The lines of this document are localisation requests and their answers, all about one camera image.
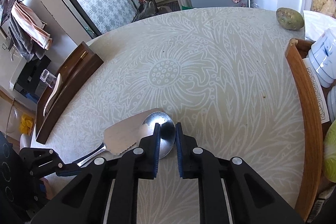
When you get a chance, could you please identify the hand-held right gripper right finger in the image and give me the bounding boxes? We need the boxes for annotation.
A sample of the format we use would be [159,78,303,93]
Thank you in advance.
[175,122,306,224]

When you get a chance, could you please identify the dark brown chopstick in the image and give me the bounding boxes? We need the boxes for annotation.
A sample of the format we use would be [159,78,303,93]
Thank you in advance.
[73,51,88,69]

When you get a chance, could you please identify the black appliance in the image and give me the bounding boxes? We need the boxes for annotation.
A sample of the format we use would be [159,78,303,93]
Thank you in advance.
[13,55,51,98]

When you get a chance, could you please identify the pale green cabbage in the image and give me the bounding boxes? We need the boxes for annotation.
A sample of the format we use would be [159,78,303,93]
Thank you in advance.
[322,119,336,184]

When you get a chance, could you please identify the white paper napkin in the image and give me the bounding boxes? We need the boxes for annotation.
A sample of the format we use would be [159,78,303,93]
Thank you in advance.
[303,10,336,41]

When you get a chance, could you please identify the patterned paper card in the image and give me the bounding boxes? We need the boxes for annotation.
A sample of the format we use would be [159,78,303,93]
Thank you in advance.
[304,57,330,123]

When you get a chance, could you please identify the clear drinking glass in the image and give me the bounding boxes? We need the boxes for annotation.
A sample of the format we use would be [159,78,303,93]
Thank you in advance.
[40,69,58,89]

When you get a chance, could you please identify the greenish brown potato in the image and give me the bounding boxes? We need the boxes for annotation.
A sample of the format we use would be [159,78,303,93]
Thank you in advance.
[276,7,305,31]

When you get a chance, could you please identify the white bowl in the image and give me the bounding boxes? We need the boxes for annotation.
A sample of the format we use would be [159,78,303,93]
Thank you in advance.
[327,88,336,122]

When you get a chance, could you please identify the dark wooden tray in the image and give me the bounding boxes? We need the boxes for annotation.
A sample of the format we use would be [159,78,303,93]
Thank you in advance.
[35,42,105,144]

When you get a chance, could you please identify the plastic bags on floor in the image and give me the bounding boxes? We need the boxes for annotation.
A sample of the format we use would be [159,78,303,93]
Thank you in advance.
[136,0,159,17]

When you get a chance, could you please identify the light wooden tray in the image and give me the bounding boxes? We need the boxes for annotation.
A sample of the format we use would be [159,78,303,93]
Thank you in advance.
[285,38,336,222]

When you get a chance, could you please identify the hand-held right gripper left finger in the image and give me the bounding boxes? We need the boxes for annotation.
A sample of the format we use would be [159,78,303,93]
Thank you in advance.
[30,123,161,224]

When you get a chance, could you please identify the metal spoon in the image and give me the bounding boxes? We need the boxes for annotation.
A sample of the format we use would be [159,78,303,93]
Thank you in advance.
[71,108,168,167]
[142,112,176,160]

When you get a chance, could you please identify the yellow plastic bag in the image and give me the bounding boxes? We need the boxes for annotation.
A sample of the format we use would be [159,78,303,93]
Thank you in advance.
[20,114,34,134]

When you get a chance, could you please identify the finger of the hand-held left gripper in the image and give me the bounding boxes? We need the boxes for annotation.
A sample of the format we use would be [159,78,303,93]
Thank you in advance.
[37,178,47,201]
[20,147,82,178]

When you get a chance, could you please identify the orange striped towel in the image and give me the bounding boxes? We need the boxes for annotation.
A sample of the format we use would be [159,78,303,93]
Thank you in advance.
[10,0,51,51]

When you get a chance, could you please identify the grey towel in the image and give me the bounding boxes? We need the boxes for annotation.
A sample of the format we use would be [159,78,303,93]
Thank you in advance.
[8,20,45,62]

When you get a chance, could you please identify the white ceramic spoon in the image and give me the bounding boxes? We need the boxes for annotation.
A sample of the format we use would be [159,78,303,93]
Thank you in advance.
[43,73,62,117]

